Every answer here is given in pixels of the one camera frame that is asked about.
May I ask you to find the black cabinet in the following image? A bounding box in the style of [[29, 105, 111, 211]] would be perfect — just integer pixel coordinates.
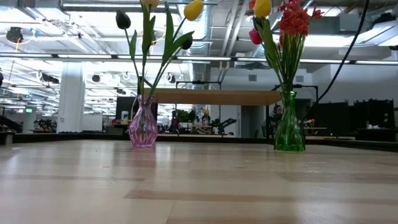
[[353, 98, 396, 130]]

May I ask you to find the potted green plant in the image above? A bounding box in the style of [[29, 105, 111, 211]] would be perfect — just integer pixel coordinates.
[[175, 109, 197, 124]]

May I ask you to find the yellow artificial tulip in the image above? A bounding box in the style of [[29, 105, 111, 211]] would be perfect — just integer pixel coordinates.
[[253, 0, 292, 93], [149, 0, 205, 97]]

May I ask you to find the orange artificial flower bunch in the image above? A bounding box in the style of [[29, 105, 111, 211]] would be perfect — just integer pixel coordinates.
[[248, 0, 324, 94]]

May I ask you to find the long ceiling light strip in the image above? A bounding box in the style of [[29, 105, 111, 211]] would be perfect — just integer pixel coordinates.
[[0, 52, 398, 65]]

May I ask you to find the green glass vase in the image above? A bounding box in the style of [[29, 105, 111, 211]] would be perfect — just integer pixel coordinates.
[[274, 90, 307, 152]]

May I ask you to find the purple glass vase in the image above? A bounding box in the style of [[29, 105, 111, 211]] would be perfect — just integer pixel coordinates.
[[128, 95, 159, 148]]

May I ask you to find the cream artificial tulip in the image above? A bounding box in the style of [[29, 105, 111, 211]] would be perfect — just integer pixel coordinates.
[[140, 0, 160, 96]]

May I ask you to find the wooden shelf with black legs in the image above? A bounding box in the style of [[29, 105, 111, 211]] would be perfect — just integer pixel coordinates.
[[133, 76, 295, 146]]

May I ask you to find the person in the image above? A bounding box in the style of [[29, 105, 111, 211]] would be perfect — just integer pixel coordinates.
[[272, 105, 283, 125]]

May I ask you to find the thin-stemmed black tulip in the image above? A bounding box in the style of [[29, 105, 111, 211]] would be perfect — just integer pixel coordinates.
[[152, 35, 194, 96]]

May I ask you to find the red artificial tulip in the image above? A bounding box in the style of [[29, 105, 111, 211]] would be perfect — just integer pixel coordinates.
[[248, 28, 290, 93]]

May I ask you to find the black monitor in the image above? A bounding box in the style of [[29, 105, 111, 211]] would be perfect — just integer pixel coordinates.
[[115, 96, 159, 121]]

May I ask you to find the black background rig frame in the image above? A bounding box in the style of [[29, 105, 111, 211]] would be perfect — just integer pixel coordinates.
[[175, 80, 223, 138]]

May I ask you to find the silver ventilation duct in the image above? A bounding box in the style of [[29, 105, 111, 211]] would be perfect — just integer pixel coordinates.
[[178, 0, 213, 91]]

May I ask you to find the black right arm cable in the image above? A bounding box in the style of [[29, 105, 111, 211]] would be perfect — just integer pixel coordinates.
[[300, 0, 371, 123]]

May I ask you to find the white building column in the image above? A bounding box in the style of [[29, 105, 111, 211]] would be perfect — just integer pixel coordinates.
[[57, 62, 86, 133]]

